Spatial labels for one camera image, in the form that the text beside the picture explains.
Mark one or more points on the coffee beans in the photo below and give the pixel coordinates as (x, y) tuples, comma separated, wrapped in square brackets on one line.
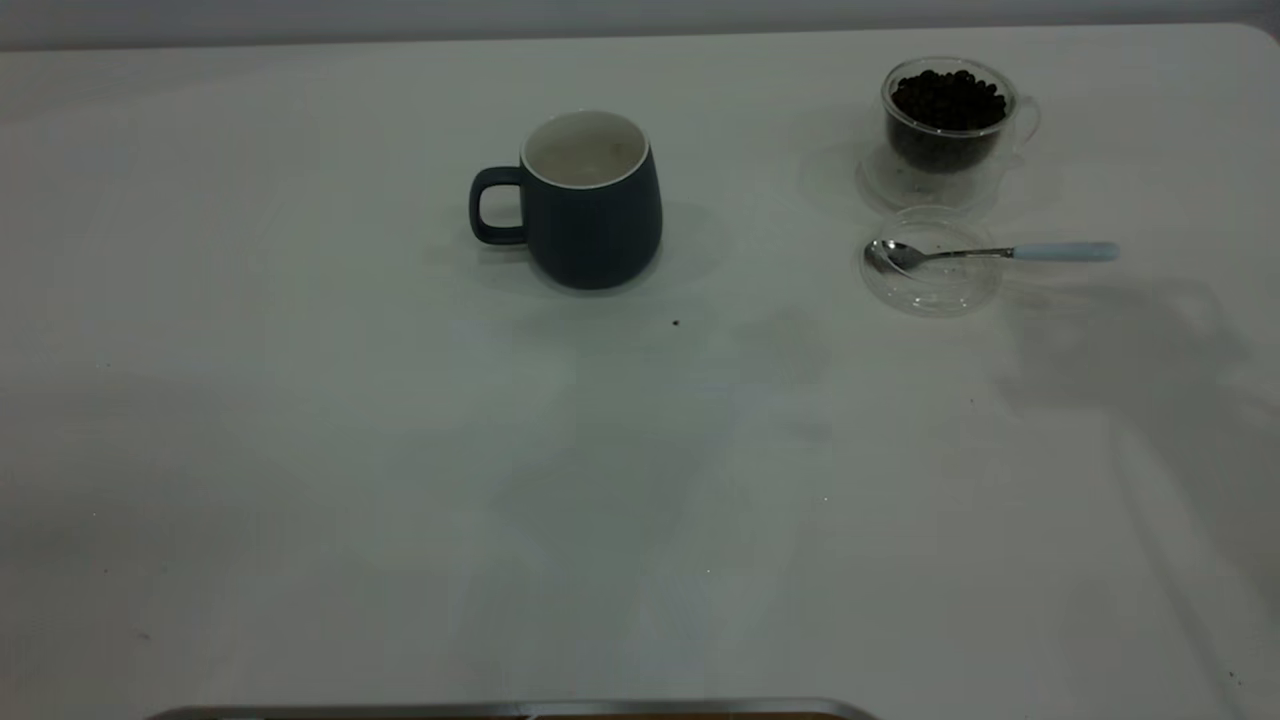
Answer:
[(948, 100)]

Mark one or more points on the clear round lid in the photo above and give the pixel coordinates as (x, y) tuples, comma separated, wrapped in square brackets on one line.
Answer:
[(935, 295)]

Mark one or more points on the clear glass saucer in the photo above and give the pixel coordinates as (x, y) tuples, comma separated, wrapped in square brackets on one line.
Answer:
[(880, 190)]

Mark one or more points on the silver metal edge strip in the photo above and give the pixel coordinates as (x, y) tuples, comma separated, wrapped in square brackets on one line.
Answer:
[(500, 711)]

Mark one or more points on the dark grey ceramic mug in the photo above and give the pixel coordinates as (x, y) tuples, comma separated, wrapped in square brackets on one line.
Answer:
[(595, 235)]

